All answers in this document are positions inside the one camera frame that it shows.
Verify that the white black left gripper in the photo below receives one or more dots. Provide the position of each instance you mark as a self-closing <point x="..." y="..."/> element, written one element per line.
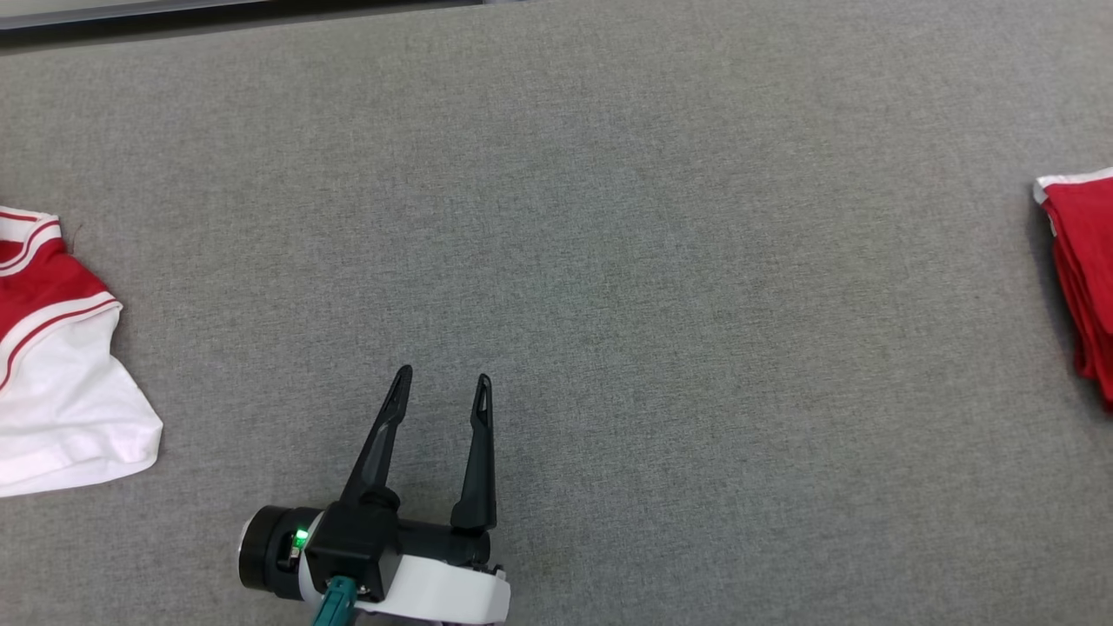
<point x="443" y="596"/>

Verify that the red jersey with white sleeves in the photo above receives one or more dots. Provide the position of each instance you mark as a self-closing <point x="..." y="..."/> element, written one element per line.
<point x="69" y="409"/>

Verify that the folded red garment stack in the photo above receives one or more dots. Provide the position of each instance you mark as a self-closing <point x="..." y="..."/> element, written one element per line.
<point x="1087" y="261"/>

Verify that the grey fabric upholstered bench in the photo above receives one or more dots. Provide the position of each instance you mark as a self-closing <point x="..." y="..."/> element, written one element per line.
<point x="696" y="304"/>

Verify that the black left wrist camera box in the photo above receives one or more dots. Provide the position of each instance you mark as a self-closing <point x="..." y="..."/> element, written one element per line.
<point x="352" y="548"/>

